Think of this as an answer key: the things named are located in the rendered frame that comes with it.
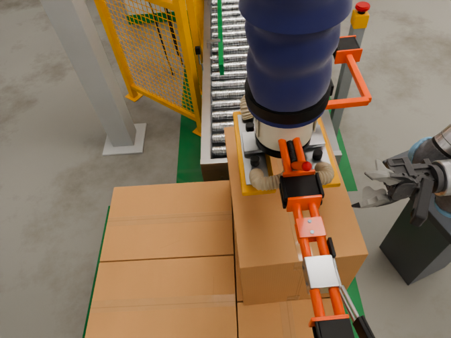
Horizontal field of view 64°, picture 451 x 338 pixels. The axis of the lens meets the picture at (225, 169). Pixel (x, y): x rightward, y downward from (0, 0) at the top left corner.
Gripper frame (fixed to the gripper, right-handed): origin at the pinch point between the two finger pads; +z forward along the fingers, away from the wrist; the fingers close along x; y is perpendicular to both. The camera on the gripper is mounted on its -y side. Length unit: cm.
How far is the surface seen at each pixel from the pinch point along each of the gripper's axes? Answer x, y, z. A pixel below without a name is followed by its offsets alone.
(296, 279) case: -46.0, -4.3, 11.9
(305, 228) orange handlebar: 1.4, -8.7, 15.0
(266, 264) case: -29.8, -4.2, 22.8
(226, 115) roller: -70, 103, 30
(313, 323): 0.6, -29.1, 17.5
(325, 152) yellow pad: -10.5, 22.0, 1.3
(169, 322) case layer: -70, -8, 61
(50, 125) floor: -124, 167, 173
